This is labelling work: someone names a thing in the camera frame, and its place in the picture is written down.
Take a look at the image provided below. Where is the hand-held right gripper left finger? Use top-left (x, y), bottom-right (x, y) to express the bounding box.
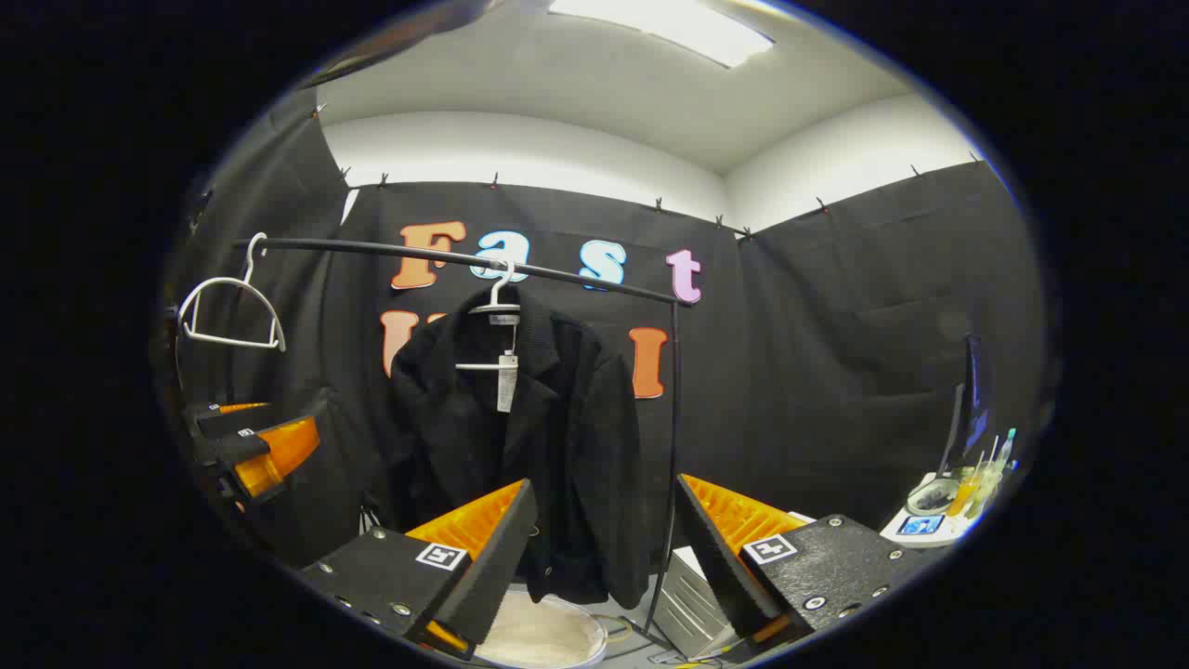
top-left (297, 479), bottom-right (540, 661)

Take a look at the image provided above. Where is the round grey bowl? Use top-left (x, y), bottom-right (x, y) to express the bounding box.
top-left (906, 476), bottom-right (960, 518)

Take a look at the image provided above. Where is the white drawer cabinet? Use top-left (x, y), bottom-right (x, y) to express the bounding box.
top-left (650, 509), bottom-right (818, 662)

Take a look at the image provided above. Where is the row of black backdrop clips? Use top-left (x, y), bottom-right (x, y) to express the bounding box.
top-left (311, 102), bottom-right (986, 243)

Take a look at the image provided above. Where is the white laundry hamper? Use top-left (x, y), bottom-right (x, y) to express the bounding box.
top-left (469, 587), bottom-right (609, 669)

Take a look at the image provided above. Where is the clear bottle green cap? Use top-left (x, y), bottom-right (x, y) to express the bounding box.
top-left (980, 427), bottom-right (1018, 517)

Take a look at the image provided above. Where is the orange liquid bottle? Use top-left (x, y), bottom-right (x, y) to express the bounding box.
top-left (947, 453), bottom-right (986, 518)

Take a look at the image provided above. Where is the white hanger with notches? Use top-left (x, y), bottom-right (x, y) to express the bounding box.
top-left (453, 260), bottom-right (523, 373)

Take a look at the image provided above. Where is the white side table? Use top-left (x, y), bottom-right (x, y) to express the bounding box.
top-left (878, 472), bottom-right (987, 549)

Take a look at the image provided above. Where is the black clothes rail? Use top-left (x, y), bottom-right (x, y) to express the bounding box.
top-left (232, 236), bottom-right (688, 642)

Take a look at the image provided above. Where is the ceiling light panel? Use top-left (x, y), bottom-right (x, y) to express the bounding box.
top-left (546, 0), bottom-right (777, 69)

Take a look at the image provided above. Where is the black jacket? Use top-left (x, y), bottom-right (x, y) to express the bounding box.
top-left (385, 283), bottom-right (651, 610)

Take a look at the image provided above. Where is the black backdrop cloth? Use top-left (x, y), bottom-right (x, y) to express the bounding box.
top-left (163, 88), bottom-right (1051, 577)

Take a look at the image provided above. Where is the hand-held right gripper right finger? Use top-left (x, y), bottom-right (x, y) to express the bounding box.
top-left (675, 474), bottom-right (933, 651)

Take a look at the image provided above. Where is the empty white clothes hanger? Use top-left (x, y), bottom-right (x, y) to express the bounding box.
top-left (176, 232), bottom-right (287, 352)

